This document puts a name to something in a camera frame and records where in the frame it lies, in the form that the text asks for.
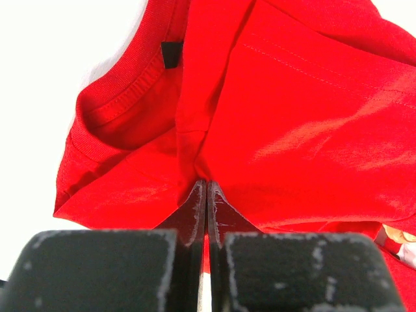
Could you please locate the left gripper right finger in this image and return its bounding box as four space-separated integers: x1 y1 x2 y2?
207 181 405 311

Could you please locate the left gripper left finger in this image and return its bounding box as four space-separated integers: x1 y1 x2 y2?
1 180 206 312

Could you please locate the bright red kungfu t-shirt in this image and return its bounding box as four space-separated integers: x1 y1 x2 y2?
53 1 415 311

